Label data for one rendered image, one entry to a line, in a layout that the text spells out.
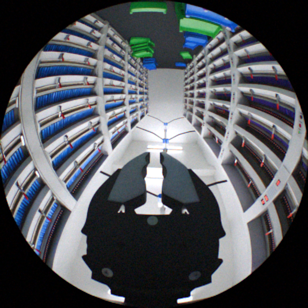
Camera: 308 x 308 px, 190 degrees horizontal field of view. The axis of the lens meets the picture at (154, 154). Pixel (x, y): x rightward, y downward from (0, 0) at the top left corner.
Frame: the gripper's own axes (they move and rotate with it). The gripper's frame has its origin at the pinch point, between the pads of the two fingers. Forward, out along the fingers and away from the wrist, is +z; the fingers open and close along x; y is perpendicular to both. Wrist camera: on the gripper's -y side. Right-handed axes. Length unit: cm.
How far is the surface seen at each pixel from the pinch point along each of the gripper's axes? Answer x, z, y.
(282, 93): 67, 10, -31
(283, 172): 65, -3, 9
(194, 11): 23, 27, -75
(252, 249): 64, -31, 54
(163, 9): 7, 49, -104
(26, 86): -56, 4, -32
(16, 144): -60, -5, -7
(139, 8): -11, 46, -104
